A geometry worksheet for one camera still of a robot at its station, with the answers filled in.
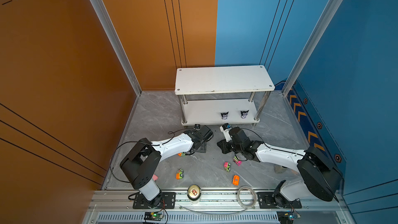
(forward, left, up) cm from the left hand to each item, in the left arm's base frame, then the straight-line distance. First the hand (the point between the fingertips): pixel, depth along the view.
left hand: (198, 145), depth 90 cm
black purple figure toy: (+16, -28, +9) cm, 33 cm away
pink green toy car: (-12, -16, -1) cm, 20 cm away
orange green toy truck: (-16, +9, 0) cm, 19 cm away
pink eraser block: (-17, +22, -3) cm, 28 cm away
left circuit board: (-34, +20, -4) cm, 39 cm away
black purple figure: (+15, -16, +9) cm, 23 cm away
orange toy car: (-19, -20, 0) cm, 27 cm away
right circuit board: (-33, -42, -3) cm, 54 cm away
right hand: (-1, -10, +4) cm, 11 cm away
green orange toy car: (-17, +5, +28) cm, 33 cm away
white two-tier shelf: (+41, -17, -2) cm, 45 cm away
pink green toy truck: (-9, -22, +1) cm, 24 cm away
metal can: (-26, +1, +8) cm, 27 cm away
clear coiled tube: (-29, -26, -1) cm, 39 cm away
